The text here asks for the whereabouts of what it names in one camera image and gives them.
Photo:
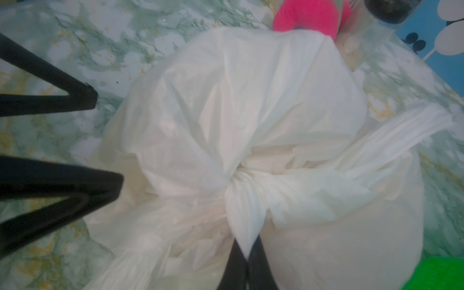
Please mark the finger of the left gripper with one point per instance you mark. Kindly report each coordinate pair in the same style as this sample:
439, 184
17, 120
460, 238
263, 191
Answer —
81, 190
79, 96

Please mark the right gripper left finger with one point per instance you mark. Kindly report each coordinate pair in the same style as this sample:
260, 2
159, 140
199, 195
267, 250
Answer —
235, 276

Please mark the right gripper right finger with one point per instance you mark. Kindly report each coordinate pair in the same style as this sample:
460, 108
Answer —
259, 273

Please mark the white plastic bag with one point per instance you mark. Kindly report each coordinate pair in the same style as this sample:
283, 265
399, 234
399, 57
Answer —
255, 137

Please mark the green plastic basket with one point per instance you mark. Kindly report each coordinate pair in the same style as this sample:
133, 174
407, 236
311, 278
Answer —
438, 273

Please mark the pink white plush toy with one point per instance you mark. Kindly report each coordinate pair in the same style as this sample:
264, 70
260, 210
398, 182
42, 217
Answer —
324, 16

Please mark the clear shaker jar black lid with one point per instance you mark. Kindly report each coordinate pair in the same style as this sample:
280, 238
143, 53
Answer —
371, 23

